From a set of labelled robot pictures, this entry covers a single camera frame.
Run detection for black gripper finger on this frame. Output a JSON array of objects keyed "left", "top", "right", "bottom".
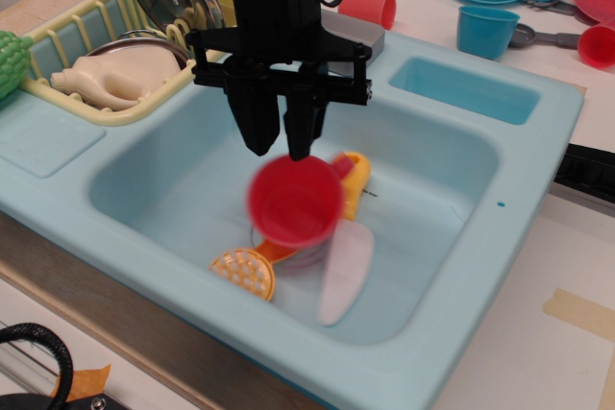
[
  {"left": 283, "top": 88, "right": 329, "bottom": 161},
  {"left": 226, "top": 84, "right": 281, "bottom": 157}
]

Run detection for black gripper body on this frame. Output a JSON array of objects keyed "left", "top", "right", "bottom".
[{"left": 186, "top": 0, "right": 372, "bottom": 106}]

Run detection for large red plastic cup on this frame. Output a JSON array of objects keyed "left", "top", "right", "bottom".
[{"left": 246, "top": 154, "right": 355, "bottom": 249}]

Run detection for small red cup lying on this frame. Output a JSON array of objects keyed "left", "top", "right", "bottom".
[{"left": 337, "top": 0, "right": 397, "bottom": 31}]

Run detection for light blue toy sink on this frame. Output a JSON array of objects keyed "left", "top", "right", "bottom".
[{"left": 1, "top": 33, "right": 582, "bottom": 409}]

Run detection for blue plastic cup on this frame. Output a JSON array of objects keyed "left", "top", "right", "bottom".
[{"left": 456, "top": 6, "right": 520, "bottom": 60}]

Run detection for small red cup right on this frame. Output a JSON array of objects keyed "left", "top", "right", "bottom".
[{"left": 578, "top": 25, "right": 614, "bottom": 69}]

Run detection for metal pot in rack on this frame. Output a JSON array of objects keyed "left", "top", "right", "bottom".
[{"left": 87, "top": 31, "right": 190, "bottom": 69}]

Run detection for grey toy faucet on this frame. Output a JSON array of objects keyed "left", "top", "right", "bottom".
[{"left": 321, "top": 10, "right": 385, "bottom": 66}]

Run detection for cream toy detergent bottle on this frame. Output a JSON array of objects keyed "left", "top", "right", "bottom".
[{"left": 50, "top": 47, "right": 181, "bottom": 110}]

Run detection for pale yellow dish rack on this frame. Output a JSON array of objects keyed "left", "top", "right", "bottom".
[{"left": 20, "top": 0, "right": 205, "bottom": 126}]

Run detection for grey toy spoon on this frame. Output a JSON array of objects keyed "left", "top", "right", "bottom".
[{"left": 508, "top": 23, "right": 580, "bottom": 50}]

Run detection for green toy corn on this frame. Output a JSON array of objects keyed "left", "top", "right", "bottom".
[{"left": 0, "top": 31, "right": 34, "bottom": 100}]

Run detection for black bar at right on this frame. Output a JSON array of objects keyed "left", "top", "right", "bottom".
[{"left": 554, "top": 143, "right": 614, "bottom": 204}]

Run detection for orange tape piece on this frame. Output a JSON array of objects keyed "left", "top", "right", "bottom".
[{"left": 66, "top": 364, "right": 111, "bottom": 402}]

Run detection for beige masking tape strip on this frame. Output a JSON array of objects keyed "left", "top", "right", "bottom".
[{"left": 543, "top": 288, "right": 614, "bottom": 343}]

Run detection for yellow handled toy knife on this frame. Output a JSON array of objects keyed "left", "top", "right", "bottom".
[{"left": 316, "top": 152, "right": 375, "bottom": 326}]

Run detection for grey toy utensil handles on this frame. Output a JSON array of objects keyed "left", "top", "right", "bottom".
[{"left": 522, "top": 0, "right": 577, "bottom": 16}]

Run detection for black braided cable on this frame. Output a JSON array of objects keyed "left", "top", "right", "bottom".
[{"left": 0, "top": 323, "right": 74, "bottom": 410}]

